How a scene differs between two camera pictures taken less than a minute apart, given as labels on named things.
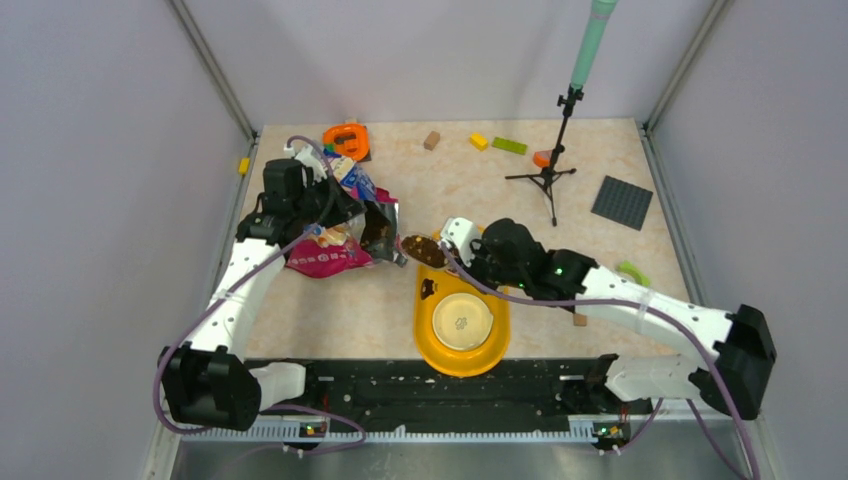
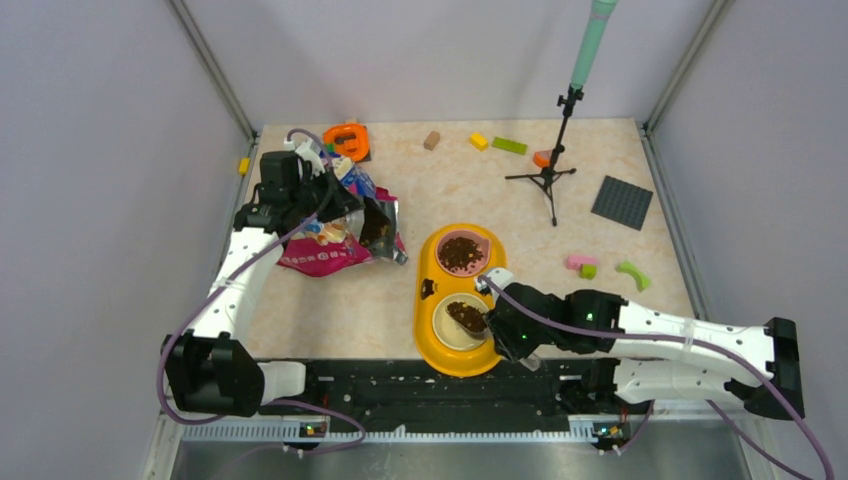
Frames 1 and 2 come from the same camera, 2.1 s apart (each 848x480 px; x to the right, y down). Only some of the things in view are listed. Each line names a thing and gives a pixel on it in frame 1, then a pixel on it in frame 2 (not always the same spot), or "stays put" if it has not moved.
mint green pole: [600, 12] stays put
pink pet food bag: [354, 244] stays put
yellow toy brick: [478, 141] stays put
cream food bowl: [463, 321] stays put
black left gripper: [344, 206] stays put
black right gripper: [479, 248] to [504, 340]
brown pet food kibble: [426, 250] to [460, 253]
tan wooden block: [431, 140] stays put
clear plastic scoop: [424, 248] to [471, 320]
